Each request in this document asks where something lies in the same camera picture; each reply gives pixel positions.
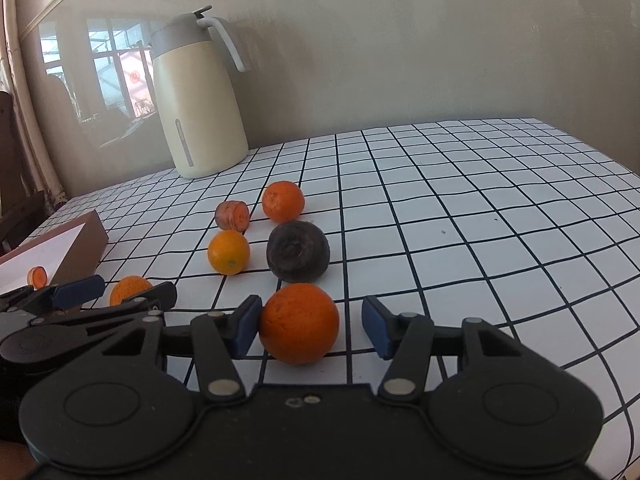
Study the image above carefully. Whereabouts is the dried persimmon half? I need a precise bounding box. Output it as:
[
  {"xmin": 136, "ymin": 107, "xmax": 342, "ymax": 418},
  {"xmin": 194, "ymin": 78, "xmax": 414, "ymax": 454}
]
[{"xmin": 27, "ymin": 266, "xmax": 49, "ymax": 290}]

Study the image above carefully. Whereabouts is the large orange tangerine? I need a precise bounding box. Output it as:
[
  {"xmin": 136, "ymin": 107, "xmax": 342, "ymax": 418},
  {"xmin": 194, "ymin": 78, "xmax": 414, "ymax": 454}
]
[{"xmin": 259, "ymin": 283, "xmax": 340, "ymax": 365}]

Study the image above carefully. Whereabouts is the yellow orange small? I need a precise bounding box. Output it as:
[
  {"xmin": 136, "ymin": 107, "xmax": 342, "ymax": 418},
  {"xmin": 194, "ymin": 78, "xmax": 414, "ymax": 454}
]
[{"xmin": 207, "ymin": 230, "xmax": 250, "ymax": 276}]

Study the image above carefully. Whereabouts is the carrot-like chunk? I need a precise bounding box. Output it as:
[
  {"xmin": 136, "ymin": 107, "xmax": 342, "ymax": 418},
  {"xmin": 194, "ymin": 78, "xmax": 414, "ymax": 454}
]
[{"xmin": 215, "ymin": 200, "xmax": 250, "ymax": 232}]

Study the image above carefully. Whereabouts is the dark purple mangosteen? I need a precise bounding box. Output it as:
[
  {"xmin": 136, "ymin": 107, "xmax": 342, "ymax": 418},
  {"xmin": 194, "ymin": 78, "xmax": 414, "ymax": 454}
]
[{"xmin": 266, "ymin": 220, "xmax": 331, "ymax": 283}]

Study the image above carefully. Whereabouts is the person left hand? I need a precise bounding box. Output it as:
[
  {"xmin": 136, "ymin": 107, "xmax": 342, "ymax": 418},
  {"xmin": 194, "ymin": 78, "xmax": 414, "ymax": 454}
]
[{"xmin": 0, "ymin": 442, "xmax": 37, "ymax": 480}]

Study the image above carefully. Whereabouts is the brown cardboard box tray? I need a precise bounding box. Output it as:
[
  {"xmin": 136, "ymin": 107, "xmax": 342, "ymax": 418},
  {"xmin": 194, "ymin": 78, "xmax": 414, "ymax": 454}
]
[{"xmin": 0, "ymin": 210, "xmax": 108, "ymax": 294}]

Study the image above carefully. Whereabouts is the wooden sofa orange cushion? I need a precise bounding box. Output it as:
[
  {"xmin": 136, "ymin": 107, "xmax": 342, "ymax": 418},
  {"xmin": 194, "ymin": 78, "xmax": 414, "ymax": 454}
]
[{"xmin": 0, "ymin": 91, "xmax": 47, "ymax": 256}]

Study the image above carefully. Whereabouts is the checkered white tablecloth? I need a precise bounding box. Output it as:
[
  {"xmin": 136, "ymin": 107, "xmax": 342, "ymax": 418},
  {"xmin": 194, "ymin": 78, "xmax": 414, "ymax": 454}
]
[{"xmin": 43, "ymin": 118, "xmax": 639, "ymax": 479}]

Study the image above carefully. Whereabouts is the cream thermos jug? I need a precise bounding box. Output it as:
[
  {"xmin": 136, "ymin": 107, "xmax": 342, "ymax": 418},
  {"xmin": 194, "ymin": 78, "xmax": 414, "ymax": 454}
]
[{"xmin": 151, "ymin": 6, "xmax": 250, "ymax": 179}]

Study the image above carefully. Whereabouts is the beige curtain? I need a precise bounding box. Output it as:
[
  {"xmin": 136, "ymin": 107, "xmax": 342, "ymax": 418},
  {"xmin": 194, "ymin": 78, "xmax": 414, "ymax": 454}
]
[{"xmin": 1, "ymin": 0, "xmax": 67, "ymax": 214}]

